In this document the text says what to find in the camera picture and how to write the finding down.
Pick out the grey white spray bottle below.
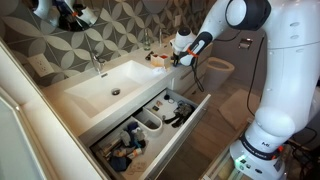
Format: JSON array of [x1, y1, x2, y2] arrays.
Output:
[[119, 129, 132, 147]]

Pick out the dark navy cloth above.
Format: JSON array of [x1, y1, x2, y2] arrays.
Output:
[[109, 155, 133, 173]]

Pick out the large white rectangular sink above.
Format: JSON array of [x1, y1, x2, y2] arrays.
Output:
[[63, 59, 168, 120]]

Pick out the long black hanging cable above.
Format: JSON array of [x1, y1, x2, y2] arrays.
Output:
[[213, 29, 268, 118]]

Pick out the crumpled white tissue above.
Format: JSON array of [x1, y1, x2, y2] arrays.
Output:
[[151, 66, 168, 76]]

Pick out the round wall mirror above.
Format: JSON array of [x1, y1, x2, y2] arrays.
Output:
[[20, 0, 103, 33]]

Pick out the white bottle orange label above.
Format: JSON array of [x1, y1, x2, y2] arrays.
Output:
[[126, 147, 144, 160]]

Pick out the white wall outlet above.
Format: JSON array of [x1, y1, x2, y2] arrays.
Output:
[[27, 53, 55, 78]]

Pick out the white toilet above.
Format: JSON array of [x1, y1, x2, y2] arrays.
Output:
[[201, 56, 236, 93]]

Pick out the slim chrome faucet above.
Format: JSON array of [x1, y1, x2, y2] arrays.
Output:
[[157, 27, 171, 48]]

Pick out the white vanity drawer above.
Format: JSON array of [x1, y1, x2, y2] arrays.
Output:
[[88, 87, 212, 180]]

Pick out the chrome sink faucet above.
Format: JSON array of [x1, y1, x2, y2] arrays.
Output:
[[88, 49, 107, 75]]

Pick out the white bath mat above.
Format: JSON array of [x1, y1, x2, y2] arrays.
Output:
[[218, 88, 263, 132]]

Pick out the white arched drawer divider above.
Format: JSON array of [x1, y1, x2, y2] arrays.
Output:
[[134, 107, 165, 137]]

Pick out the chrome toilet paper holder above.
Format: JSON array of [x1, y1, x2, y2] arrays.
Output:
[[237, 37, 254, 51]]

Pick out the clear plastic packet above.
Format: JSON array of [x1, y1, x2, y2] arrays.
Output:
[[127, 161, 148, 175]]

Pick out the orange arm strap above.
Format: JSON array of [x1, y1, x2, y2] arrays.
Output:
[[186, 47, 200, 59]]

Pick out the white wall switch plate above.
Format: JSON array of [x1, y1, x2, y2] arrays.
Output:
[[173, 13, 183, 27]]

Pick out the camouflage hair scrunchie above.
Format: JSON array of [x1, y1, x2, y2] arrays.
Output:
[[176, 101, 196, 116]]

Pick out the small tan counter box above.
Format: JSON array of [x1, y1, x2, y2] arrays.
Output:
[[149, 53, 173, 69]]

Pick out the black floor cable bundle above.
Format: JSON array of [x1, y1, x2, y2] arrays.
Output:
[[285, 126, 320, 180]]

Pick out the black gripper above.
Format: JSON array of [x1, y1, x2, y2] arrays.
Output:
[[171, 49, 183, 68]]

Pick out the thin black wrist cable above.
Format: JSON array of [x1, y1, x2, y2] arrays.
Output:
[[190, 56, 206, 94]]

